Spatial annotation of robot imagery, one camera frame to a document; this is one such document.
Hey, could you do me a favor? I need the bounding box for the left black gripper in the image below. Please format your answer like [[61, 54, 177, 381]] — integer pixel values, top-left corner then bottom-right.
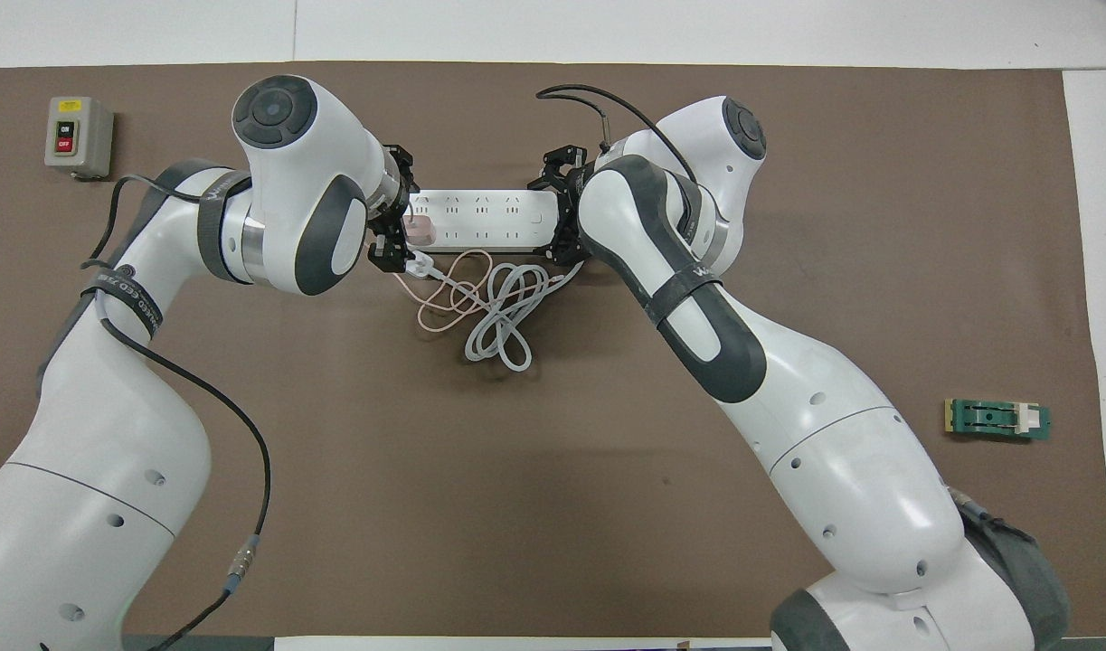
[[366, 144, 420, 275]]

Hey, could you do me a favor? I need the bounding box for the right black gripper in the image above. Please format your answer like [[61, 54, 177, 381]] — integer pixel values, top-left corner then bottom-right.
[[526, 143, 599, 266]]

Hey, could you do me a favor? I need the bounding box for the pink charger cable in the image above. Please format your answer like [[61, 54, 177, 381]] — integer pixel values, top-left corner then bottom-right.
[[393, 250, 496, 335]]

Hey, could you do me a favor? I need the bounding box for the white power strip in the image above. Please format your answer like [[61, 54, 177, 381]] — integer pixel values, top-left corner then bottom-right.
[[406, 188, 562, 253]]

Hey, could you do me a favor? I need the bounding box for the brown table mat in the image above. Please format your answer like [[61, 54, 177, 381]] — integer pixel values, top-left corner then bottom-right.
[[0, 60, 1106, 638]]

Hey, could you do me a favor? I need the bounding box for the white power strip cord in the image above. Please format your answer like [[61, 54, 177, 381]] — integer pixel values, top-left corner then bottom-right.
[[405, 251, 586, 373]]

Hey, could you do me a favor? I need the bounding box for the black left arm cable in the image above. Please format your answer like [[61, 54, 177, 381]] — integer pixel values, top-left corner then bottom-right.
[[80, 173, 272, 651]]

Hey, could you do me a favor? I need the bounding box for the grey on-off switch box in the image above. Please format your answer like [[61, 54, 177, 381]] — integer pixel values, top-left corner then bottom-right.
[[44, 96, 116, 180]]

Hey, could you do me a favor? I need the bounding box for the green knife switch board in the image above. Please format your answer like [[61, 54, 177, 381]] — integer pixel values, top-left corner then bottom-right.
[[944, 398, 1053, 443]]

